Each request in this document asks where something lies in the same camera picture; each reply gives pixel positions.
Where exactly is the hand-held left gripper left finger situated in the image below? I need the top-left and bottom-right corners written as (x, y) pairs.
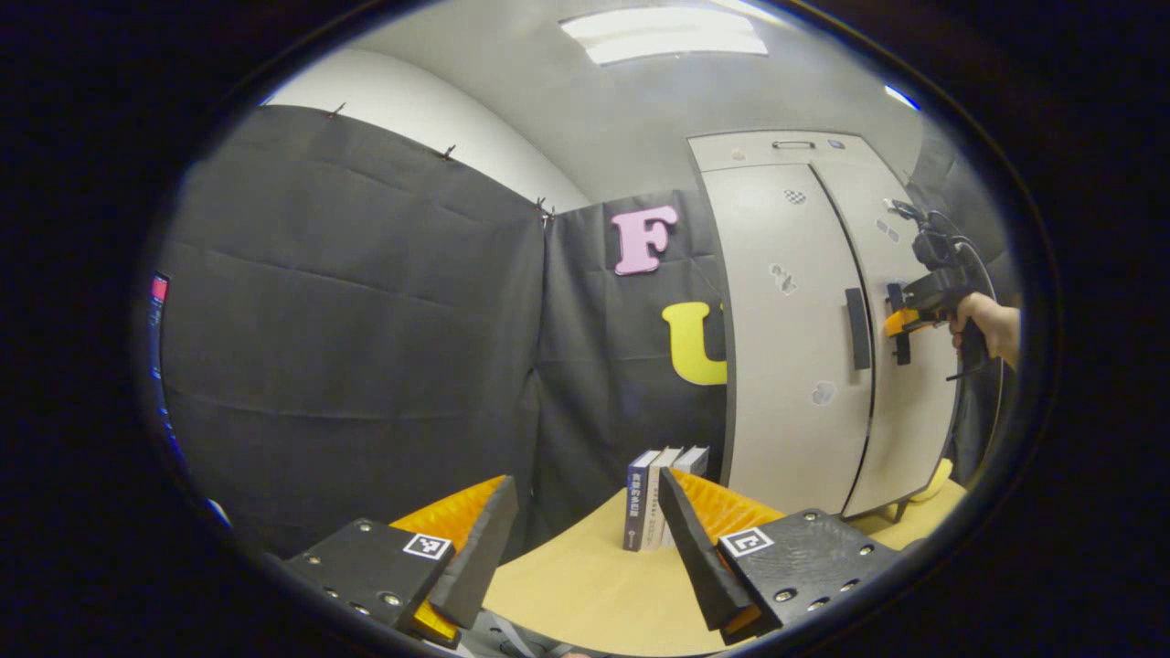
top-left (282, 474), bottom-right (520, 650)

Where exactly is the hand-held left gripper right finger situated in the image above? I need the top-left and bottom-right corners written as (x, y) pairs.
top-left (658, 467), bottom-right (901, 645)

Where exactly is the cabinet door with square stickers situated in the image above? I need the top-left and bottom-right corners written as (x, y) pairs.
top-left (812, 163), bottom-right (961, 517)

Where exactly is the cabinet door with checkered sticker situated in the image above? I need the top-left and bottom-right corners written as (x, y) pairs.
top-left (702, 164), bottom-right (877, 517)

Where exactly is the grey double-door shoe cabinet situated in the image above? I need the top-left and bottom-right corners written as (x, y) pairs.
top-left (686, 130), bottom-right (970, 524)

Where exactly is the dark blue book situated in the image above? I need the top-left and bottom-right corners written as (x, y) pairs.
top-left (623, 450), bottom-right (661, 552)

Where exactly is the black backdrop cloth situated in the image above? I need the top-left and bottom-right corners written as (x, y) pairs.
top-left (151, 103), bottom-right (1025, 558)

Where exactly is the lit screen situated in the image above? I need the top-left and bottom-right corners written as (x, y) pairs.
top-left (148, 272), bottom-right (175, 385)

